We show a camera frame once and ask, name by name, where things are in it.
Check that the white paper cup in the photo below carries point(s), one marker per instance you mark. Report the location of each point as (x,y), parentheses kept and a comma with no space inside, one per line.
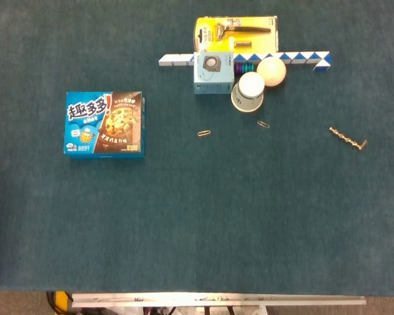
(248,92)

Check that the light blue speaker box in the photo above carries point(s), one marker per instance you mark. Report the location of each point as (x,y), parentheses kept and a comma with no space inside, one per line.
(213,72)

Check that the blue chocolate chip cookie box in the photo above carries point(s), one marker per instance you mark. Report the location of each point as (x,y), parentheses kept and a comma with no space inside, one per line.
(103,124)

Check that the cream white ball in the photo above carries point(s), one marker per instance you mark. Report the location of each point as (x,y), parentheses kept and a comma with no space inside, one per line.
(273,70)

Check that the yellow razor blister pack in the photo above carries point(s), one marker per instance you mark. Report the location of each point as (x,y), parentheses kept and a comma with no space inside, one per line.
(249,37)

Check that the blue white snake puzzle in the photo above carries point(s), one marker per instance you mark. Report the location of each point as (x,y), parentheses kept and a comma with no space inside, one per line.
(302,58)

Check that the aluminium rail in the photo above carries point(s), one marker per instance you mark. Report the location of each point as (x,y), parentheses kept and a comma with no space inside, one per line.
(216,299)

